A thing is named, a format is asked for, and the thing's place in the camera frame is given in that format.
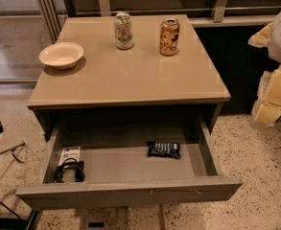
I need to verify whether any white blue paper card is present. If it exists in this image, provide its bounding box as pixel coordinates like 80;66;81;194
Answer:
59;146;81;165

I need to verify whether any white paper bowl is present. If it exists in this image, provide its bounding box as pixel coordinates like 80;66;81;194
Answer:
39;42;84;70

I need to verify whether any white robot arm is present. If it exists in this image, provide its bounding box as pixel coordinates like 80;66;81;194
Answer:
248;12;281;127

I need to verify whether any orange gold soda can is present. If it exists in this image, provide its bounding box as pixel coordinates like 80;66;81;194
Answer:
159;18;179;56

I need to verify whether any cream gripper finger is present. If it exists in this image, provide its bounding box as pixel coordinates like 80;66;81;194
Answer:
248;22;281;126

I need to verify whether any open grey top drawer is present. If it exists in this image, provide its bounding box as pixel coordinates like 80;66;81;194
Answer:
17;119;242;210

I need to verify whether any dark blue rxbar wrapper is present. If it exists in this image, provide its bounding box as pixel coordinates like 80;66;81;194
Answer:
148;141;180;159

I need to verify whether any beige cabinet with counter top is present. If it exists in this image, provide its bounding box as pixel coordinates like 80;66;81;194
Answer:
28;15;230;133

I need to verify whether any green white soda can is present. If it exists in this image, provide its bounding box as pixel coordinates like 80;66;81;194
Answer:
114;12;133;50

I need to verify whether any coiled black cable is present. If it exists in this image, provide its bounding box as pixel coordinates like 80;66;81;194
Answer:
53;157;86;184

